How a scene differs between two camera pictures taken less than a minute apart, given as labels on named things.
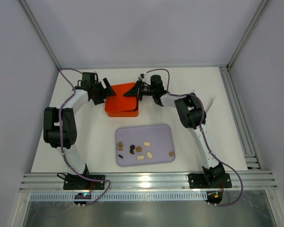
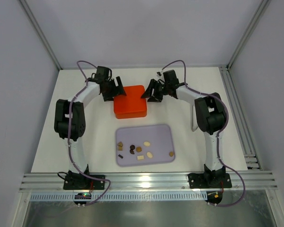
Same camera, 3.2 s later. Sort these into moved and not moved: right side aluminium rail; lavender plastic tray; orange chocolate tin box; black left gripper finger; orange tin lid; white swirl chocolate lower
Moved: black left gripper finger; orange chocolate tin box; orange tin lid
Not moved: lavender plastic tray; right side aluminium rail; white swirl chocolate lower
